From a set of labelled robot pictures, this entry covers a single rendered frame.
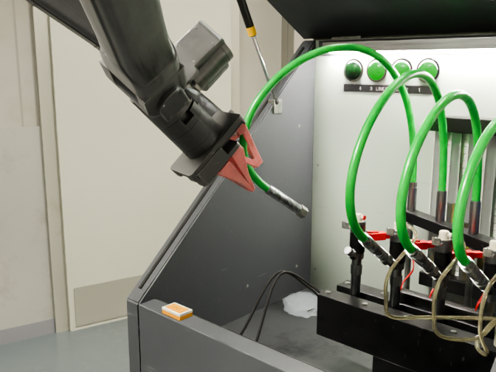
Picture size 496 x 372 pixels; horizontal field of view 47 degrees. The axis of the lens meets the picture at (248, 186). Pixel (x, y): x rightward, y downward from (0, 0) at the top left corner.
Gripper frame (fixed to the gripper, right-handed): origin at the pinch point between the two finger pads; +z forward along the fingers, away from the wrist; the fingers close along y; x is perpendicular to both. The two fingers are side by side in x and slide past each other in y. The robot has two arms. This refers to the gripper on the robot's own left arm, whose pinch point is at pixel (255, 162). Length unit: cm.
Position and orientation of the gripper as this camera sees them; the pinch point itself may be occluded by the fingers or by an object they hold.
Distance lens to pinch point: 100.1
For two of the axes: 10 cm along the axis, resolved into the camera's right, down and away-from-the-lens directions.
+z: 7.5, 6.6, 0.9
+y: -1.4, 0.2, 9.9
